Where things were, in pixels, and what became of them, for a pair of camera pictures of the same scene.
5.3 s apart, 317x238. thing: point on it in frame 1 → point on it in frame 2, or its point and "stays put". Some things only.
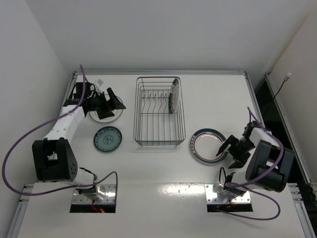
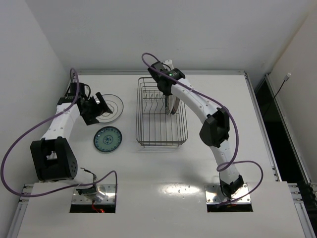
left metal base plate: x=106 y=195 stays put
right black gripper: x=236 y=149 → x=167 y=91
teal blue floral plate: x=107 y=139 stays put
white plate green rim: x=205 y=144 → x=170 y=100
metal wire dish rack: x=154 y=125 stays put
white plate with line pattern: x=117 y=113 stays put
